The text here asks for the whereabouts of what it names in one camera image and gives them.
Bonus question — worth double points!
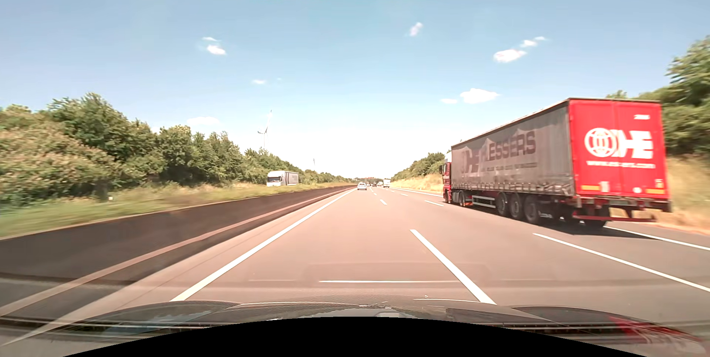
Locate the white lorry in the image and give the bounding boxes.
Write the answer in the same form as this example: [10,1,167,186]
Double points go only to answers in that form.
[266,171,300,187]

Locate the grey asphalt road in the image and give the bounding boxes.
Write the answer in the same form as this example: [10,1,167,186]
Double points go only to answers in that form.
[0,184,710,347]

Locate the wind turbine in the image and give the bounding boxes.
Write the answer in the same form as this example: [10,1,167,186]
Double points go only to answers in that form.
[257,111,274,150]

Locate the road markings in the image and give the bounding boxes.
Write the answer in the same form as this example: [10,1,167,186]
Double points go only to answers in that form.
[170,186,710,306]

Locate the car's own bonnet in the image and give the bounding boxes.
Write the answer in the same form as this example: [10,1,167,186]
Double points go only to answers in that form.
[0,299,710,350]

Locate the red lorry with grey tarpaulin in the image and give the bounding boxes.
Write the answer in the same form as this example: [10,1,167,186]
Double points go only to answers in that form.
[440,97,672,230]

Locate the grass median strip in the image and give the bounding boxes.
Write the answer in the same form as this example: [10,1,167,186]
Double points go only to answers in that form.
[0,181,356,238]

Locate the concrete median barrier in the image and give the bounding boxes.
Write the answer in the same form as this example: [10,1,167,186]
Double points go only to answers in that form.
[0,184,356,286]

